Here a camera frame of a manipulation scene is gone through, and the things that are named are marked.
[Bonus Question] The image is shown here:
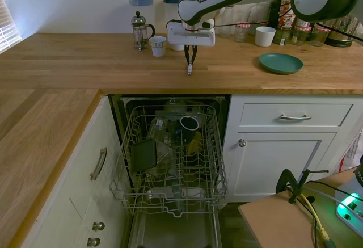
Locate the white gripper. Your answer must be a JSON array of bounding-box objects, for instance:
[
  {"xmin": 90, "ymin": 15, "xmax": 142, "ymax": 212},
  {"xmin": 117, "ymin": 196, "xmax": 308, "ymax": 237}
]
[{"xmin": 166, "ymin": 20, "xmax": 216, "ymax": 65}]

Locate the white robot base green light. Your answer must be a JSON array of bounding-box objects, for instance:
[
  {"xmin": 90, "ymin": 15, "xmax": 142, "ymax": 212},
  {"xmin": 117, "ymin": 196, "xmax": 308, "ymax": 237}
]
[{"xmin": 334, "ymin": 154, "xmax": 363, "ymax": 229}]

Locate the dishwasher door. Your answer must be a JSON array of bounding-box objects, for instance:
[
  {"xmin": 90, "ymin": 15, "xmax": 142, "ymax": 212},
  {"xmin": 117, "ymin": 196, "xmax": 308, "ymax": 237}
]
[{"xmin": 126, "ymin": 211, "xmax": 223, "ymax": 248}]

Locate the patterned paper cup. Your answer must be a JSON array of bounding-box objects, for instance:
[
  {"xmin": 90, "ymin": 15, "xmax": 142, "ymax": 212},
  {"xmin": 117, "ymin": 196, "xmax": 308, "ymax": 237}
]
[{"xmin": 148, "ymin": 35, "xmax": 167, "ymax": 58}]

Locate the clear pitcher dark blue lid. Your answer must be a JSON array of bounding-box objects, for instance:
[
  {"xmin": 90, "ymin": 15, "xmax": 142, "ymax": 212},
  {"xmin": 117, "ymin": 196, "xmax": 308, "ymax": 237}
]
[{"xmin": 162, "ymin": 0, "xmax": 184, "ymax": 32}]

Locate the glass jar red checkered lid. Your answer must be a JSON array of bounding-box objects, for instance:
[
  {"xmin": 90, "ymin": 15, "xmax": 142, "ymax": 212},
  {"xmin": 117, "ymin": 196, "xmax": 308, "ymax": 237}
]
[
  {"xmin": 234, "ymin": 22, "xmax": 252, "ymax": 43},
  {"xmin": 292, "ymin": 25, "xmax": 312, "ymax": 47},
  {"xmin": 310, "ymin": 26, "xmax": 332, "ymax": 47}
]

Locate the glass french press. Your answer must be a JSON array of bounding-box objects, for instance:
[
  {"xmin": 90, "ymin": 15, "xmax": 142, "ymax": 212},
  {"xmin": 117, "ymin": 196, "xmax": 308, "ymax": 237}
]
[{"xmin": 130, "ymin": 11, "xmax": 157, "ymax": 52}]

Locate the clear drinking glass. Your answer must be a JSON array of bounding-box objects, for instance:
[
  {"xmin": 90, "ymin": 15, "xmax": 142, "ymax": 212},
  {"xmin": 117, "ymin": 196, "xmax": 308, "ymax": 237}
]
[{"xmin": 237, "ymin": 9, "xmax": 252, "ymax": 23}]

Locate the black mug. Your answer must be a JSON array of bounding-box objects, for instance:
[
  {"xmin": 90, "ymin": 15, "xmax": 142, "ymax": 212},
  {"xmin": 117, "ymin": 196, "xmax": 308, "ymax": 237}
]
[{"xmin": 180, "ymin": 115, "xmax": 200, "ymax": 146}]

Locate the white ceramic cup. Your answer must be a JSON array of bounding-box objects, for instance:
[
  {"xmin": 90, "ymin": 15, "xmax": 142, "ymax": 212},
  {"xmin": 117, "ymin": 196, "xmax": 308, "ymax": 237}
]
[{"xmin": 255, "ymin": 26, "xmax": 277, "ymax": 48}]

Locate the tall clear glass jar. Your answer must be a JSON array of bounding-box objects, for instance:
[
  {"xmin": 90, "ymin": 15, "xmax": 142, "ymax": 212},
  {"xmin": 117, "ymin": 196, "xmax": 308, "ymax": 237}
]
[{"xmin": 251, "ymin": 1, "xmax": 271, "ymax": 29}]

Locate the yellow dish item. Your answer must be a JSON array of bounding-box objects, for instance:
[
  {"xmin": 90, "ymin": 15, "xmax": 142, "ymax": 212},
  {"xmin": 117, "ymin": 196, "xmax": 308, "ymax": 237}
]
[{"xmin": 186, "ymin": 131, "xmax": 204, "ymax": 155}]

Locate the green plate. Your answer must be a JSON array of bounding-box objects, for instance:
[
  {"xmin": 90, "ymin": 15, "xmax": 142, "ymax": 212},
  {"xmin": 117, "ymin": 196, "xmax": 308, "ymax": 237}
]
[{"xmin": 258, "ymin": 52, "xmax": 304, "ymax": 75}]

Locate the white drawer front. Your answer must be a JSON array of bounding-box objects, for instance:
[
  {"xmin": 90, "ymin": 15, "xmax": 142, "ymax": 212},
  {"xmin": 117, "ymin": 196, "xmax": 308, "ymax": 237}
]
[{"xmin": 239, "ymin": 103, "xmax": 354, "ymax": 128}]

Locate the dark tall bottle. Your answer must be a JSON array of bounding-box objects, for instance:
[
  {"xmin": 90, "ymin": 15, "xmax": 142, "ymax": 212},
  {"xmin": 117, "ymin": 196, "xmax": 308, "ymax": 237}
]
[{"xmin": 268, "ymin": 0, "xmax": 282, "ymax": 29}]

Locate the brown label food canister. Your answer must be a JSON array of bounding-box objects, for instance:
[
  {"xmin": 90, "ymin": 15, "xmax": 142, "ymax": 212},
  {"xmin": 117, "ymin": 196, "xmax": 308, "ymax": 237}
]
[{"xmin": 276, "ymin": 3, "xmax": 297, "ymax": 46}]

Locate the clear plastic container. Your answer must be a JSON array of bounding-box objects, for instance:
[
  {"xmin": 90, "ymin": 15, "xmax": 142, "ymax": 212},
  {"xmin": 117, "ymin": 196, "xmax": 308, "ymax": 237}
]
[{"xmin": 146, "ymin": 116, "xmax": 177, "ymax": 176}]

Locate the black rectangular container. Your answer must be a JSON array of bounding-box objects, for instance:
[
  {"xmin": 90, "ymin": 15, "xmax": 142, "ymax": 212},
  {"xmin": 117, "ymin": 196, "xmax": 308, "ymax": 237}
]
[{"xmin": 130, "ymin": 138, "xmax": 158, "ymax": 173}]

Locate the brushed metal cabinet pull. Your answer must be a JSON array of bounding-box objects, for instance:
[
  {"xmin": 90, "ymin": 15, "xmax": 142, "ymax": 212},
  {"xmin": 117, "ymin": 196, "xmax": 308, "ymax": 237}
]
[{"xmin": 90, "ymin": 147, "xmax": 108, "ymax": 182}]

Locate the white cabinet door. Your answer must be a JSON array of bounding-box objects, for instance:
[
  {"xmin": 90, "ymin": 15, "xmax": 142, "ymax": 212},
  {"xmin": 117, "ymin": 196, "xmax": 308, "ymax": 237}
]
[{"xmin": 226, "ymin": 131, "xmax": 339, "ymax": 202}]

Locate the stainless steel electric kettle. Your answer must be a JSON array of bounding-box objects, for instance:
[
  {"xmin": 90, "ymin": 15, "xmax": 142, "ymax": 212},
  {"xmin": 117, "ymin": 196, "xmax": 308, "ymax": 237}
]
[{"xmin": 324, "ymin": 14, "xmax": 358, "ymax": 48}]

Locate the black c-clamp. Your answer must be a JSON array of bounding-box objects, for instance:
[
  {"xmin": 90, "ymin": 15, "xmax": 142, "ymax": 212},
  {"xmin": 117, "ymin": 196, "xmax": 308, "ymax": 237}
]
[{"xmin": 276, "ymin": 169, "xmax": 330, "ymax": 205}]

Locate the white window blind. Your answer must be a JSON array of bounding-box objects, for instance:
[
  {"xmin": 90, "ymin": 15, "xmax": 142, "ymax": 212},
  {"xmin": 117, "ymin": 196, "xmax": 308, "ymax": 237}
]
[{"xmin": 0, "ymin": 0, "xmax": 23, "ymax": 55}]

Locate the printed plastic bag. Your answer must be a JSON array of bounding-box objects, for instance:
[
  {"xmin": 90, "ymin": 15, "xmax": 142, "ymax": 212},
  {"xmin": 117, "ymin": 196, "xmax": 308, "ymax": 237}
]
[{"xmin": 338, "ymin": 128, "xmax": 363, "ymax": 175}]

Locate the wire dishwasher rack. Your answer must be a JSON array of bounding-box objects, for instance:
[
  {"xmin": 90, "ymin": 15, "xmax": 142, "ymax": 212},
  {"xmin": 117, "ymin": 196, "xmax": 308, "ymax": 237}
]
[{"xmin": 108, "ymin": 104, "xmax": 229, "ymax": 219}]

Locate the silver drawer handle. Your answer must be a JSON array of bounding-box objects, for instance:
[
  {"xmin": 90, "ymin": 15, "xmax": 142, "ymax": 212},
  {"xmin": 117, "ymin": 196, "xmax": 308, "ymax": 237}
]
[{"xmin": 278, "ymin": 114, "xmax": 313, "ymax": 121}]

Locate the yellow cable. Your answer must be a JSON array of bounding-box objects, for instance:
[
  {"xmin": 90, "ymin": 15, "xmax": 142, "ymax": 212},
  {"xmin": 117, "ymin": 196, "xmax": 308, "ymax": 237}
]
[{"xmin": 299, "ymin": 192, "xmax": 331, "ymax": 243}]

